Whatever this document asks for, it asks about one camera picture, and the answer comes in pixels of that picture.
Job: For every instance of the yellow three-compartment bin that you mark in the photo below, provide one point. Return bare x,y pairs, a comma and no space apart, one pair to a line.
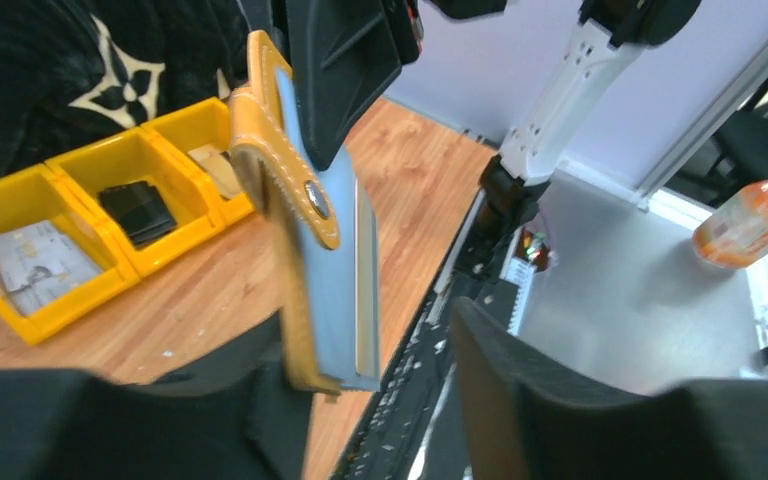
62,195

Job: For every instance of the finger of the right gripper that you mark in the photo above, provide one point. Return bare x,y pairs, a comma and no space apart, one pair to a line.
344,55

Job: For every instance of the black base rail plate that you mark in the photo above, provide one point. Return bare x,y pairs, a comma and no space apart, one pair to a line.
412,427

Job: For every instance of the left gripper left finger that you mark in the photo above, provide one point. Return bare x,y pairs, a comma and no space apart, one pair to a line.
230,414

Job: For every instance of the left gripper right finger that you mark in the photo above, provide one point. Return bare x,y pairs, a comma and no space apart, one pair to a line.
528,416

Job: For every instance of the black cards in bin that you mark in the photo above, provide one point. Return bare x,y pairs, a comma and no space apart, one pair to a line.
139,210

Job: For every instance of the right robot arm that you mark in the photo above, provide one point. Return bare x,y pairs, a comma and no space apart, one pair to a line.
608,37

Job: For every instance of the orange plastic bottle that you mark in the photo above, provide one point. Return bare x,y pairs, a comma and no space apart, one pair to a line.
735,235

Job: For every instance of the black floral blanket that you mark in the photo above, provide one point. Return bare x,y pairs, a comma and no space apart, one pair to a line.
75,72

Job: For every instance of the aluminium frame post right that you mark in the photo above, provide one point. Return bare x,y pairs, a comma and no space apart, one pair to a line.
751,74

